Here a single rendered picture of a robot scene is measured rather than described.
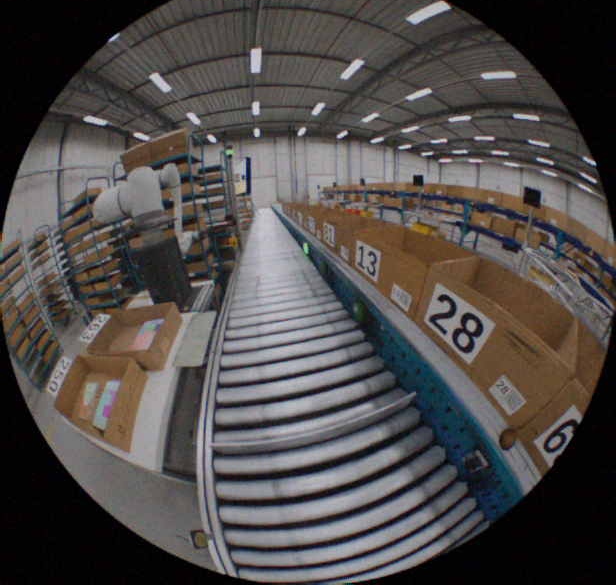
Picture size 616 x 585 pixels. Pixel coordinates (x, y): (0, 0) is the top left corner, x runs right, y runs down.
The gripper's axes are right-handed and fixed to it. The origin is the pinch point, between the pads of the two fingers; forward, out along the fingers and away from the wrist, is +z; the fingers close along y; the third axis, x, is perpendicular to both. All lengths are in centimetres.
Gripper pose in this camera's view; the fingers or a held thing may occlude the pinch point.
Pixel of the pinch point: (221, 231)
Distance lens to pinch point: 164.7
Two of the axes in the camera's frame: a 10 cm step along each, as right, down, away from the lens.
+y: -2.4, -4.2, 8.8
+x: 0.4, 9.0, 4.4
